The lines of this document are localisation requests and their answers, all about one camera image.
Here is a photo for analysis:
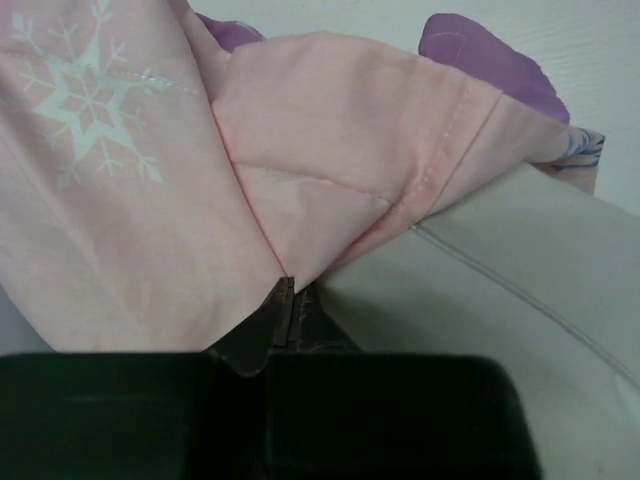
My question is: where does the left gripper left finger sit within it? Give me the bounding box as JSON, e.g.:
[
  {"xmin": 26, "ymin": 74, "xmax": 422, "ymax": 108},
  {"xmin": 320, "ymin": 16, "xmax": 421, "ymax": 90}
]
[{"xmin": 1, "ymin": 278, "xmax": 294, "ymax": 479}]

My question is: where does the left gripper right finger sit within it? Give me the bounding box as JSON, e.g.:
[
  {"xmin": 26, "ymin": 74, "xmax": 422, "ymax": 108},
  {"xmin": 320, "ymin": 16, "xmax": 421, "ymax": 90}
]
[{"xmin": 264, "ymin": 287, "xmax": 543, "ymax": 479}]

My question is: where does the pink and purple Frozen pillowcase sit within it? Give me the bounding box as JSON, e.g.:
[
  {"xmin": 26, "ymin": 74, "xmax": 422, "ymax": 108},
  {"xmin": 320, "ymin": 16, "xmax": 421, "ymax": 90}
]
[{"xmin": 1, "ymin": 1, "xmax": 604, "ymax": 351}]

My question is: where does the white pillow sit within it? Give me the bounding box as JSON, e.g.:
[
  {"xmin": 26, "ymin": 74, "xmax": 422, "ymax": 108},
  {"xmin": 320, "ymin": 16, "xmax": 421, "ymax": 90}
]
[{"xmin": 322, "ymin": 166, "xmax": 639, "ymax": 479}]

